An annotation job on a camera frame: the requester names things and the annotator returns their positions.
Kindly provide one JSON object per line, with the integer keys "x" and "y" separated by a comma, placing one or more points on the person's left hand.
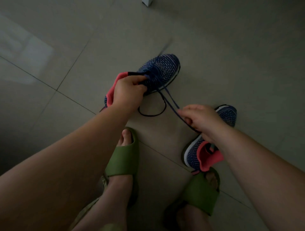
{"x": 128, "y": 95}

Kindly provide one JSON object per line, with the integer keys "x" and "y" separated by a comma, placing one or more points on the person's right hand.
{"x": 205, "y": 119}

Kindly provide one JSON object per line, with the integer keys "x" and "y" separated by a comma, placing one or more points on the blue knit sneaker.
{"x": 194, "y": 152}
{"x": 164, "y": 66}

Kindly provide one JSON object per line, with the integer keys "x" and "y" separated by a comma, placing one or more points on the dark blue shoelace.
{"x": 164, "y": 104}

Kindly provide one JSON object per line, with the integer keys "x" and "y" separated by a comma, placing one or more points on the person's left forearm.
{"x": 52, "y": 180}

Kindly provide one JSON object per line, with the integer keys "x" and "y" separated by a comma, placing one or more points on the person's right forearm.
{"x": 264, "y": 180}

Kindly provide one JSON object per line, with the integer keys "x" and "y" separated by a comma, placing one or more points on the person's right leg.
{"x": 193, "y": 219}

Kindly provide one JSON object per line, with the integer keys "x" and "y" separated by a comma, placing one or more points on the person's leg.
{"x": 112, "y": 204}
{"x": 193, "y": 219}

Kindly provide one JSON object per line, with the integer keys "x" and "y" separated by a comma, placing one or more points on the person's left leg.
{"x": 112, "y": 204}

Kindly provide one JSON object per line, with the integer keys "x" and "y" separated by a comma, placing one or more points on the green foam slipper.
{"x": 124, "y": 159}
{"x": 202, "y": 192}

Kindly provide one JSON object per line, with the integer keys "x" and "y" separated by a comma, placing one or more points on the white metal shoe rack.
{"x": 147, "y": 2}

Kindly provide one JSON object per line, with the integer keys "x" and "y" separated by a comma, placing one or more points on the olive green shorts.
{"x": 83, "y": 211}

